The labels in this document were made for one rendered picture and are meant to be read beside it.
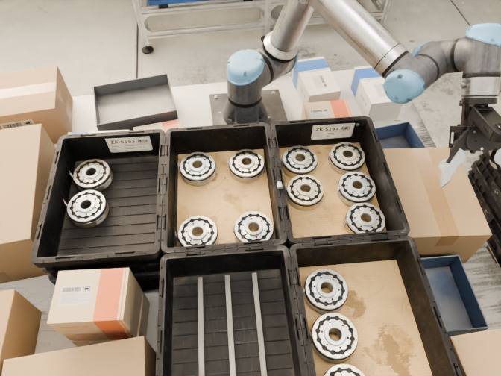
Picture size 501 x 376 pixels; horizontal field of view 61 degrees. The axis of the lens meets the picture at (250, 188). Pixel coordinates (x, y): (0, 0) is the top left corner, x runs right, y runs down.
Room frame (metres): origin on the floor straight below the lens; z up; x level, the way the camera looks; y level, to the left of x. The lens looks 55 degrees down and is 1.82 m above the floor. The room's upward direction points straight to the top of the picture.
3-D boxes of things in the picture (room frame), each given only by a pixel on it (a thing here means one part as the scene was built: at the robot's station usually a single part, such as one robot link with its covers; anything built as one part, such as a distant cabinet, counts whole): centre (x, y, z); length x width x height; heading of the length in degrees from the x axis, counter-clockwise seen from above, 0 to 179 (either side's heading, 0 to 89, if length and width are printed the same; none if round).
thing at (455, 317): (0.41, -0.51, 0.74); 0.20 x 0.15 x 0.07; 5
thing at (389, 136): (0.93, -0.47, 0.74); 0.20 x 0.15 x 0.07; 105
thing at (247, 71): (1.09, 0.01, 0.91); 0.13 x 0.12 x 0.14; 135
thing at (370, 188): (0.69, -0.30, 0.86); 0.10 x 0.10 x 0.01
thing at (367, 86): (1.20, -0.46, 0.75); 0.20 x 0.12 x 0.09; 9
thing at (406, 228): (0.68, -0.22, 0.92); 0.40 x 0.30 x 0.02; 5
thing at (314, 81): (1.24, -0.24, 0.75); 0.20 x 0.12 x 0.09; 13
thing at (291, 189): (0.68, -0.15, 0.86); 0.10 x 0.10 x 0.01
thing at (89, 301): (0.35, 0.35, 0.89); 0.16 x 0.12 x 0.07; 93
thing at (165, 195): (0.65, 0.08, 0.92); 0.40 x 0.30 x 0.02; 5
